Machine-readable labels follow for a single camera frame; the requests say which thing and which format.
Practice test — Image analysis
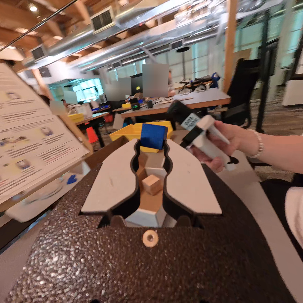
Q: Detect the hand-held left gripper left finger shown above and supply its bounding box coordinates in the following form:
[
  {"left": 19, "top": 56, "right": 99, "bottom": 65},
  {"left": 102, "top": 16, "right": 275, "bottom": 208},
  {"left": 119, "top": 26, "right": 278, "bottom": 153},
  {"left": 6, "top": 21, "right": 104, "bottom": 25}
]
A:
[{"left": 80, "top": 138, "right": 141, "bottom": 216}]

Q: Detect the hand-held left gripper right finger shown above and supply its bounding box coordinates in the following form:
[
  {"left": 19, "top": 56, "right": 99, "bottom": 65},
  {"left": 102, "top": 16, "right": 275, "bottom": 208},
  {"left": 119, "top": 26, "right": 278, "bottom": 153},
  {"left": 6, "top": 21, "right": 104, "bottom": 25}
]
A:
[{"left": 162, "top": 139, "right": 223, "bottom": 217}]

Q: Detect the blue cube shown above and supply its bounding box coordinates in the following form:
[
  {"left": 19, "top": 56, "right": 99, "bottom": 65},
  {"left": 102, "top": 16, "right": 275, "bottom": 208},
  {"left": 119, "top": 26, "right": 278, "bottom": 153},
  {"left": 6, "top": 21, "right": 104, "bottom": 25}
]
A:
[{"left": 140, "top": 123, "right": 169, "bottom": 150}]

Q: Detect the wooden cube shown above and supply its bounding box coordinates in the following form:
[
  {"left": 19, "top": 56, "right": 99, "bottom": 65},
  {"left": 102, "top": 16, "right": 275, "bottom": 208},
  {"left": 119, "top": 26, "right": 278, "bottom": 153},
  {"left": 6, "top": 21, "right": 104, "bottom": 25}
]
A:
[{"left": 142, "top": 175, "right": 162, "bottom": 196}]

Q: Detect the white cardboard box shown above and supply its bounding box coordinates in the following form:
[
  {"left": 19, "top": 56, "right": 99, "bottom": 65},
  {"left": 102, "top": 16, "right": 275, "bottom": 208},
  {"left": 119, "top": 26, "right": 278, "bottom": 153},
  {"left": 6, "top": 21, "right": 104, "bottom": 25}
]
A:
[{"left": 84, "top": 130, "right": 187, "bottom": 228}]

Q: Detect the yellow plastic bin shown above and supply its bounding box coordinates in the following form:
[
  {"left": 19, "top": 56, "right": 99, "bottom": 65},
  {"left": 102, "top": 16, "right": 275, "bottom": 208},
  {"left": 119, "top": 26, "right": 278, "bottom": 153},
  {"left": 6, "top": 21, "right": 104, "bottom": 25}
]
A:
[{"left": 109, "top": 121, "right": 173, "bottom": 154}]

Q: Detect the person's right hand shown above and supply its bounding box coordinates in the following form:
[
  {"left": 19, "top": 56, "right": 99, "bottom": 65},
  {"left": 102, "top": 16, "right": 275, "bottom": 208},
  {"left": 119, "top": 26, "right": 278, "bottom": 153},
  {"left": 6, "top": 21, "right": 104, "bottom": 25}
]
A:
[{"left": 189, "top": 120, "right": 255, "bottom": 173}]

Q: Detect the long grey work table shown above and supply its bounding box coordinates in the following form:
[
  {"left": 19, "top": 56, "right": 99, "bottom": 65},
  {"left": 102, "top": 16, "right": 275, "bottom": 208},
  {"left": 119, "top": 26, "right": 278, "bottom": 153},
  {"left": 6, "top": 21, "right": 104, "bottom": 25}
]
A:
[{"left": 119, "top": 89, "right": 231, "bottom": 119}]

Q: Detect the orange cone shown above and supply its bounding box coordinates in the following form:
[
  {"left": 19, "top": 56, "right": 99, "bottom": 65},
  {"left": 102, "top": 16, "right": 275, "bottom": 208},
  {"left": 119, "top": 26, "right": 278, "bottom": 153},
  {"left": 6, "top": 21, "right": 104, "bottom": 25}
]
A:
[{"left": 86, "top": 127, "right": 98, "bottom": 143}]

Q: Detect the instruction sheet on clipboard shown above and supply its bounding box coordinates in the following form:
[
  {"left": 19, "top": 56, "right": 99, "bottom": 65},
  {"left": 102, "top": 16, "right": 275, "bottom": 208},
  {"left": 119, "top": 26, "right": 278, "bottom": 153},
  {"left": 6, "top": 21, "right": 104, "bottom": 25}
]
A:
[{"left": 0, "top": 59, "right": 94, "bottom": 212}]

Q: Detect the black floor lamp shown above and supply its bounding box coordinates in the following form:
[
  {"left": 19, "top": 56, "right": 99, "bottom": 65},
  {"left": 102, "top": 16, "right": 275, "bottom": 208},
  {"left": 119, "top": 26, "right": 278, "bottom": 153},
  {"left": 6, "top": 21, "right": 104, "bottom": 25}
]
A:
[{"left": 176, "top": 46, "right": 190, "bottom": 81}]

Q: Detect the black office chair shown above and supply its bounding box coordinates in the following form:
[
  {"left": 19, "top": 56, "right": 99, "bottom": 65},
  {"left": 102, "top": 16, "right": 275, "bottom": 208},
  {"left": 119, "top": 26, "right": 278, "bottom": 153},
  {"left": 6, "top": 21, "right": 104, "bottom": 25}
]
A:
[{"left": 225, "top": 58, "right": 261, "bottom": 129}]

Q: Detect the white stand base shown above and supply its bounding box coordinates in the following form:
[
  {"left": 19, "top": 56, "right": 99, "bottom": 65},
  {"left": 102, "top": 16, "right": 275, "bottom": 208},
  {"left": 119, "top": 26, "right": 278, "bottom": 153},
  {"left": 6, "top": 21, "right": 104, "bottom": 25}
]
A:
[{"left": 5, "top": 170, "right": 78, "bottom": 223}]

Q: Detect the printed instruction sheet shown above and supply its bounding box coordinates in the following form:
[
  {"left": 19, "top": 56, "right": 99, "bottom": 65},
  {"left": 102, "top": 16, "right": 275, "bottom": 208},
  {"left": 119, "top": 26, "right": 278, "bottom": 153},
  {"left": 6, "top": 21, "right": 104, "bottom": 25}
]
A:
[{"left": 0, "top": 63, "right": 89, "bottom": 202}]

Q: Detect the black stand pole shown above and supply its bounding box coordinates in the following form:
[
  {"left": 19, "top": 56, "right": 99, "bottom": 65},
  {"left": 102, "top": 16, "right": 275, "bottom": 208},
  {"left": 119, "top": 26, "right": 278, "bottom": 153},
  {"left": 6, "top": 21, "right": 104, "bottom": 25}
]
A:
[{"left": 256, "top": 9, "right": 271, "bottom": 133}]

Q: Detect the white cabinet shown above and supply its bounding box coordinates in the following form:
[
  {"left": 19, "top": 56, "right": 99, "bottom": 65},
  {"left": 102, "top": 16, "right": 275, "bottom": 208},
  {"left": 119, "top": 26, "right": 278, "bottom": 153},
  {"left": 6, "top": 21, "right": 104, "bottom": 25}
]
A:
[{"left": 282, "top": 79, "right": 303, "bottom": 107}]

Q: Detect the ceiling air vent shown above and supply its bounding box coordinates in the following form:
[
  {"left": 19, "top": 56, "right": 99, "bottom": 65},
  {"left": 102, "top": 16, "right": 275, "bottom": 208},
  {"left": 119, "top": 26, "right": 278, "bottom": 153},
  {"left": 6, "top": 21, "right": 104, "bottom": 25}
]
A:
[{"left": 90, "top": 6, "right": 116, "bottom": 33}]

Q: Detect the pearl bracelet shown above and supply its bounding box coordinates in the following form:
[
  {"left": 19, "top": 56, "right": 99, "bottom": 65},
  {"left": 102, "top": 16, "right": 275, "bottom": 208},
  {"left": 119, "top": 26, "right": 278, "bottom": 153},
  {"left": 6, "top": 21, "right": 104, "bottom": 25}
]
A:
[{"left": 246, "top": 129, "right": 264, "bottom": 158}]

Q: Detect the wooden post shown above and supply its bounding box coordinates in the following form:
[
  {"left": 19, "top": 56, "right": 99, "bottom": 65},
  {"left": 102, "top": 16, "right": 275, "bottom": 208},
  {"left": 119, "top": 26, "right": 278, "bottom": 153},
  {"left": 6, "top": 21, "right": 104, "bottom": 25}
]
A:
[{"left": 223, "top": 0, "right": 238, "bottom": 94}]

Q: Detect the silver air duct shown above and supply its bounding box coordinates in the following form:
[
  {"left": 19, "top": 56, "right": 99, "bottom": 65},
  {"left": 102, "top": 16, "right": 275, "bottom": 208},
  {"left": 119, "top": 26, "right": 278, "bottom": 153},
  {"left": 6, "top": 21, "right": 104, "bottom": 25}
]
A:
[{"left": 24, "top": 0, "right": 237, "bottom": 69}]

